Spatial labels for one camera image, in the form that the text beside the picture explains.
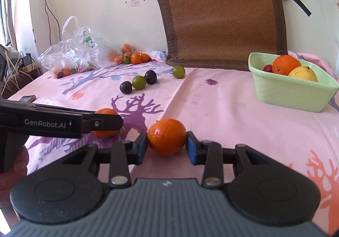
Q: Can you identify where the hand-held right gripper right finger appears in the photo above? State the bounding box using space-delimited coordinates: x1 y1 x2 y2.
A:
186 131 276 189

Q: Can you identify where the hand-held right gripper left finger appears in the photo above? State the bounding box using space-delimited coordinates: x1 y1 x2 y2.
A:
58 132 148 188

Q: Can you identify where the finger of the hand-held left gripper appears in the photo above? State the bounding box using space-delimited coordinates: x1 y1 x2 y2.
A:
82 112 124 135
62 108 95 115

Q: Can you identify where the small orange mandarin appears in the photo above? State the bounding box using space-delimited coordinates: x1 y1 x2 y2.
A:
93 108 120 138
147 118 187 156

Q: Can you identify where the light green plastic basin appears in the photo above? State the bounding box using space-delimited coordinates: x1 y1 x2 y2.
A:
248 52 339 113

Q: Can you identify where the large orange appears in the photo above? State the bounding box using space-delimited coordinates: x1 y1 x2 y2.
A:
272 54 302 76

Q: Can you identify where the yellow lemon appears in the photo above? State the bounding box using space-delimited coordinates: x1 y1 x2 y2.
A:
288 66 318 83

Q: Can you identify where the pile of bagged small fruits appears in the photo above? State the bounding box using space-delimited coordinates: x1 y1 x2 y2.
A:
52 61 94 79

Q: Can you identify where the person's left hand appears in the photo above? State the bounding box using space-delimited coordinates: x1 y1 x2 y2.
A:
0 144 28 209

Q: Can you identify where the pink printed bedsheet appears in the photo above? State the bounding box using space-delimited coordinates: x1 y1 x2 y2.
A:
7 50 339 237

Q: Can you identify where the small green fruit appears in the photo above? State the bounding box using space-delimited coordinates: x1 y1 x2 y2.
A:
132 76 147 90
172 66 185 79

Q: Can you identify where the clear plastic bag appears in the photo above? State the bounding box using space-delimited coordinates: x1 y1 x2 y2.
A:
37 16 122 79

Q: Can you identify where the black power adapter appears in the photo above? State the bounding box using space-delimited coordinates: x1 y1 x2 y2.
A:
21 53 33 67

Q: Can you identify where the brown woven seat mat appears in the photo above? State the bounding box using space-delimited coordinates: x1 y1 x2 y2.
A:
155 0 289 71

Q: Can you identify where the white cable bundle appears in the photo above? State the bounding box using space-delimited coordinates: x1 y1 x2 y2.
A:
5 50 22 79

